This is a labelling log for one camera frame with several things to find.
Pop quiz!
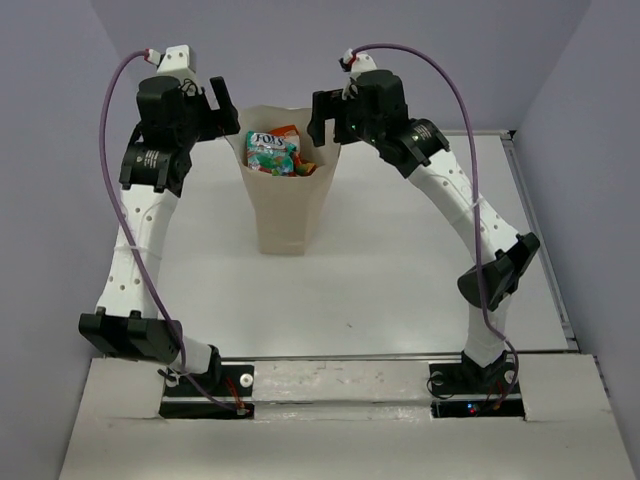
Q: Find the orange candy bag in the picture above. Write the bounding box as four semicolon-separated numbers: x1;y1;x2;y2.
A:
272;125;317;177

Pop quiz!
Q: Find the teal Fox's candy bag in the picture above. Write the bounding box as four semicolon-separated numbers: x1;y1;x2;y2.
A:
246;131;297;176

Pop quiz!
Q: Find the cream paper bag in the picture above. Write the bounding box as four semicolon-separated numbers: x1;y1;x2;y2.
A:
227;105;341;255

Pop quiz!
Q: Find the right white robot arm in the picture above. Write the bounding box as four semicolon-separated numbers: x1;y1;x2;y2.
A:
307;70;540;395

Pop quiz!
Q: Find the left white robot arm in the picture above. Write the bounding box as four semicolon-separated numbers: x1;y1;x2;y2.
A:
79;76;240;395

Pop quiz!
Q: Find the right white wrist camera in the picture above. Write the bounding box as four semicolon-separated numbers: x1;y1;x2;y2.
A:
339;49;378;83

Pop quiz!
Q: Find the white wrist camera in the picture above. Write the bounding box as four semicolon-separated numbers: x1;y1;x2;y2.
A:
144;45;200;87
339;49;378;83

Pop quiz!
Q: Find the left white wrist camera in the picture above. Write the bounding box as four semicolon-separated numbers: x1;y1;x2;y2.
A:
144;45;200;87

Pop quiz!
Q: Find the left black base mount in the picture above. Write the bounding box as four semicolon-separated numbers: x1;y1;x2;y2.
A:
158;362;255;420

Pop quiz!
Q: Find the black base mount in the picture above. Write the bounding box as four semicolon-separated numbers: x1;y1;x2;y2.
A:
158;362;255;420
425;362;525;419

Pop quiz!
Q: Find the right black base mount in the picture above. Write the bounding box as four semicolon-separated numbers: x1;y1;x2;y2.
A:
425;362;525;419

